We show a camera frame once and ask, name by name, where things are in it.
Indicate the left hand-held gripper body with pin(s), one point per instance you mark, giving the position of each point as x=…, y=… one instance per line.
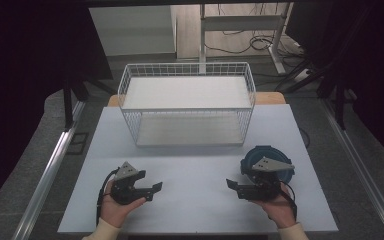
x=124, y=195

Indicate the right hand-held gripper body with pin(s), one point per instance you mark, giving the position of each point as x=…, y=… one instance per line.
x=263, y=191

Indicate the person's left hand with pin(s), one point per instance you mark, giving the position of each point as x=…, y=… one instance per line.
x=115, y=211

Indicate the person's right hand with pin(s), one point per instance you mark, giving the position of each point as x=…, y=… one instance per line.
x=278, y=210

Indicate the blue bowl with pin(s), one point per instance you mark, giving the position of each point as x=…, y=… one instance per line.
x=281, y=153

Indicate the wooden table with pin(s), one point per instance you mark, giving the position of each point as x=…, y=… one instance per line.
x=273, y=98

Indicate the black stand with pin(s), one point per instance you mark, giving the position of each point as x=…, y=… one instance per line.
x=68, y=106
x=338, y=100

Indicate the white power strip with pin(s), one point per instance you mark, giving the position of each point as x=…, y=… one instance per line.
x=302, y=75

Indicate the black square frame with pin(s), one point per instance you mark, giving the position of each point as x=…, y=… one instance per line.
x=77, y=143

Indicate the metal rail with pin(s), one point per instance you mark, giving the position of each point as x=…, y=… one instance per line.
x=363, y=173
x=46, y=183

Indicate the white desk frame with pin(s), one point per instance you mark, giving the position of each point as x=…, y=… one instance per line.
x=243, y=23

